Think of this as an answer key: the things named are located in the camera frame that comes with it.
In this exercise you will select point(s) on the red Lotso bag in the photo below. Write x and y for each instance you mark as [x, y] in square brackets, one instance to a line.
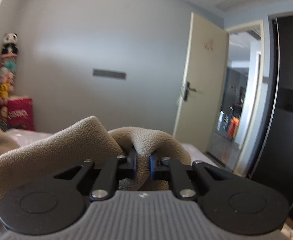
[20, 113]

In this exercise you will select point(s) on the black door handle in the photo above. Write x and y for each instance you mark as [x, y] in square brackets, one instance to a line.
[187, 90]

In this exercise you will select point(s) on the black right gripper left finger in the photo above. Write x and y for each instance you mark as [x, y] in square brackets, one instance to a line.
[97, 183]

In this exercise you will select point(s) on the beige fleece garment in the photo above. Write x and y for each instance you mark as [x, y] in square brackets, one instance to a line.
[87, 139]

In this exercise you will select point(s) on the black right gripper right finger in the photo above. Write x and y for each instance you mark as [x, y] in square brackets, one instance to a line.
[187, 182]

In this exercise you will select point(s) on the dark wardrobe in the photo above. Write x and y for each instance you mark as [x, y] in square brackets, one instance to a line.
[274, 166]

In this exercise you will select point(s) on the grey wall switch panel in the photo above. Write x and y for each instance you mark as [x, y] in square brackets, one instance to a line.
[109, 74]

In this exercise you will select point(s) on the polka dot bed sheet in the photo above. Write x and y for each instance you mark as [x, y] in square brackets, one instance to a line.
[23, 138]

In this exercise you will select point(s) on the stuffed toy column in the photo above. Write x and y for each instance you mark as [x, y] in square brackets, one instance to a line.
[8, 58]

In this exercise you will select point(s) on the cream room door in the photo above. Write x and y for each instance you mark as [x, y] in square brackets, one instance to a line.
[205, 69]

